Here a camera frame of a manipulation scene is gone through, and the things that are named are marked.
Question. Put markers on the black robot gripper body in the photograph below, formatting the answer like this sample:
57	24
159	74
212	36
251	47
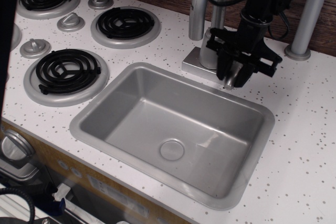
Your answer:
246	44

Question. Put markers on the back right stove burner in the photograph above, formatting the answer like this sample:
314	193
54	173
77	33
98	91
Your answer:
125	28

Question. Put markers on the back left stove burner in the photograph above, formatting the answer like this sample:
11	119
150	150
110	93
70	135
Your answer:
45	9

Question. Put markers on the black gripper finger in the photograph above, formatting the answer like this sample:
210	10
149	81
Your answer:
244	74
224	64

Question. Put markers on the silver faucet lever handle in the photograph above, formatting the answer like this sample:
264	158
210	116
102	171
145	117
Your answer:
232	75

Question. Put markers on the left edge stove burner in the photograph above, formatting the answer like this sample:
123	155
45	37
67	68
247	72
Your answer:
16	37

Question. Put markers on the dark blurred foreground post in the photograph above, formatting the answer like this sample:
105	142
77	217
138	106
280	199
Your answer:
8	9

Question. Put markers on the grey vertical support pole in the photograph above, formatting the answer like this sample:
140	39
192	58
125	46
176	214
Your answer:
299	49

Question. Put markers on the front right stove burner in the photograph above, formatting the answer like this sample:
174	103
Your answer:
66	77

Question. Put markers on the silver knob middle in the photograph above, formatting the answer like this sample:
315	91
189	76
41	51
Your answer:
71	23

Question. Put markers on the silver oven door handle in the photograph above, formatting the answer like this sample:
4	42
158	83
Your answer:
25	175

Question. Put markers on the grey plastic sink basin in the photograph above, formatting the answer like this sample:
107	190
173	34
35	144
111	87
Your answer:
202	142

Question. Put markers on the silver toy faucet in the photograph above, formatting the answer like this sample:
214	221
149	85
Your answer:
202	61

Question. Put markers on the silver knob front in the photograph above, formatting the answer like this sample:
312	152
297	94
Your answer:
35	48

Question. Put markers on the silver knob back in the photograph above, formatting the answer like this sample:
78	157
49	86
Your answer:
100	4

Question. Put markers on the silver oven dial knob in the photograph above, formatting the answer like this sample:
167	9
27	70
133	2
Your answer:
15	149

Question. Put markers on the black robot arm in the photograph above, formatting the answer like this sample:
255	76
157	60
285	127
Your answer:
260	9

